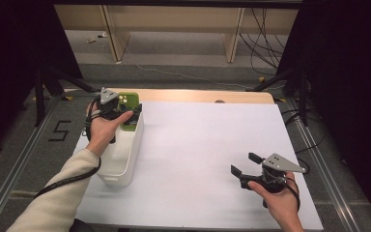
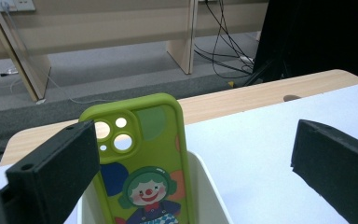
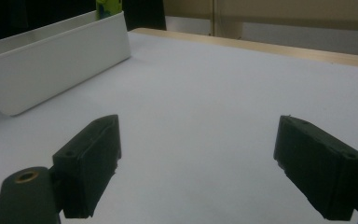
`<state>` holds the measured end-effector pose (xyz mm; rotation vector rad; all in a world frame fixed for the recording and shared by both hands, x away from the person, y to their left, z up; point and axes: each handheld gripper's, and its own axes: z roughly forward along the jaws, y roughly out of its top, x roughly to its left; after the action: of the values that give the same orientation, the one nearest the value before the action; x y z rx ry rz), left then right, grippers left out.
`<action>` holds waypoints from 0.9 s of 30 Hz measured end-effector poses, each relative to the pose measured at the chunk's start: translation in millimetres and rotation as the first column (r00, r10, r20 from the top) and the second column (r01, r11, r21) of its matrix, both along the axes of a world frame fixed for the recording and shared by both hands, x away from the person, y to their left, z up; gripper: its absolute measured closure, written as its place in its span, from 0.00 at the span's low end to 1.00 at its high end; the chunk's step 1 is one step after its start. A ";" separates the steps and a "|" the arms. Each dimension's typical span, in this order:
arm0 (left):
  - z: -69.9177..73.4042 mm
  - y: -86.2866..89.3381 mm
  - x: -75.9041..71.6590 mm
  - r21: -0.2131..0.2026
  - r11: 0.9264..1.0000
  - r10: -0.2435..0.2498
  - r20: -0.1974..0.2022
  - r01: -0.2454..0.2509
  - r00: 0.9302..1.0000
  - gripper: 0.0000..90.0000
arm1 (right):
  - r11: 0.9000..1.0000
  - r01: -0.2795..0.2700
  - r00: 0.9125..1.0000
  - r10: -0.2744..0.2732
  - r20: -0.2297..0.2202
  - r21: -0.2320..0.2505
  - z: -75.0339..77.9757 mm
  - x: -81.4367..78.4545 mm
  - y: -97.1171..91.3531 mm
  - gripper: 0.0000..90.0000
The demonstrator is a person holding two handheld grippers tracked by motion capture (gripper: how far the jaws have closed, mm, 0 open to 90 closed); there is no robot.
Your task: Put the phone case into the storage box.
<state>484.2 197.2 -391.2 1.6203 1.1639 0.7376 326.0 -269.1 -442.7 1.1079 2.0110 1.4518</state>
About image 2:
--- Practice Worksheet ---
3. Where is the white wall socket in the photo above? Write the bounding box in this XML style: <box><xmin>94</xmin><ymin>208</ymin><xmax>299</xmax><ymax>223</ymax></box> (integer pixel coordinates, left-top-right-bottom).
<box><xmin>0</xmin><ymin>0</ymin><xmax>36</xmax><ymax>13</ymax></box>

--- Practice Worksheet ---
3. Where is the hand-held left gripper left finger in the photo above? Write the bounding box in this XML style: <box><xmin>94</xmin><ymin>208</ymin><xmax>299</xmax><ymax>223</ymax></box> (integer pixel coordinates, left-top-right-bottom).
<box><xmin>6</xmin><ymin>119</ymin><xmax>101</xmax><ymax>224</ymax></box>

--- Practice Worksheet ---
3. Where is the black curtain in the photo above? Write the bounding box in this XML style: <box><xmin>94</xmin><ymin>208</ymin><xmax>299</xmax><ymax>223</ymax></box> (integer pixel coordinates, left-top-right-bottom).
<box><xmin>253</xmin><ymin>0</ymin><xmax>358</xmax><ymax>82</ymax></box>

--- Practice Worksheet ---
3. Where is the thin white cable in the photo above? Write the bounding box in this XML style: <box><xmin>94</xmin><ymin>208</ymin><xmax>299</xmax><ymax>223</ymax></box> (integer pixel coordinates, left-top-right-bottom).
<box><xmin>3</xmin><ymin>3</ymin><xmax>108</xmax><ymax>105</ymax></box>

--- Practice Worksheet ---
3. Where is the black stand leg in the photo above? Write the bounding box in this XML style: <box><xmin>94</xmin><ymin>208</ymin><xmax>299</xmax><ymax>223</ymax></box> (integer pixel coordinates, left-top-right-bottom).
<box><xmin>242</xmin><ymin>57</ymin><xmax>282</xmax><ymax>87</ymax></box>

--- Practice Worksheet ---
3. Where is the white plastic container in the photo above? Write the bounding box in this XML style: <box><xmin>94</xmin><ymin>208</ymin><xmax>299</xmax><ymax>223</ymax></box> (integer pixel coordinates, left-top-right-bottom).
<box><xmin>76</xmin><ymin>150</ymin><xmax>234</xmax><ymax>224</ymax></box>

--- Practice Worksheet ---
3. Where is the thin black hanging cable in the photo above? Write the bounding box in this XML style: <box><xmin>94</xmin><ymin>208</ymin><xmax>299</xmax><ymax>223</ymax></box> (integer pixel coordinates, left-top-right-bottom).
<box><xmin>204</xmin><ymin>0</ymin><xmax>255</xmax><ymax>79</ymax></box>

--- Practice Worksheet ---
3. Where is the thick black floor cable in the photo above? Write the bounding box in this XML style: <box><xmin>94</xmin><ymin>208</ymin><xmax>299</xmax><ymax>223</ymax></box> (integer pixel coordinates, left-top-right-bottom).
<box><xmin>194</xmin><ymin>49</ymin><xmax>255</xmax><ymax>77</ymax></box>

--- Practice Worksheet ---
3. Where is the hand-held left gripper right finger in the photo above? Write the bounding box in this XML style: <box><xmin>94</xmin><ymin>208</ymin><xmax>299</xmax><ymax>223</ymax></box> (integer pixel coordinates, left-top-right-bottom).
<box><xmin>290</xmin><ymin>119</ymin><xmax>358</xmax><ymax>224</ymax></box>

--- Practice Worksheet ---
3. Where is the green clown phone case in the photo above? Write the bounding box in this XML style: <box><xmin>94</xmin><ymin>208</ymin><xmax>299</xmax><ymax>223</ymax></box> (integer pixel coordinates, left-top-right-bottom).
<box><xmin>78</xmin><ymin>92</ymin><xmax>197</xmax><ymax>224</ymax></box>

